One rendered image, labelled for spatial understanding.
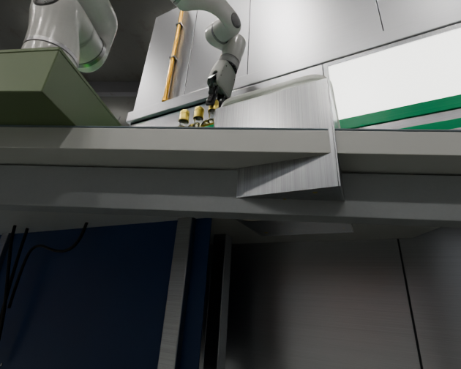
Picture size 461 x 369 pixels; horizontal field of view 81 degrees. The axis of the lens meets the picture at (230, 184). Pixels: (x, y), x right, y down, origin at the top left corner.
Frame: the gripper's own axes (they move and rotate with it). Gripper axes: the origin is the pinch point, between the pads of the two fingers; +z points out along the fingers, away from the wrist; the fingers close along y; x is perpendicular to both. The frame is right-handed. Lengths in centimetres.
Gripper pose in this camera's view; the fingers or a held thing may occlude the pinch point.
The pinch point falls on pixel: (214, 104)
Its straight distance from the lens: 96.5
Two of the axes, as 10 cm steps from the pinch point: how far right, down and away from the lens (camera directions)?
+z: -2.9, 9.2, -2.7
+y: -4.2, -3.8, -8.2
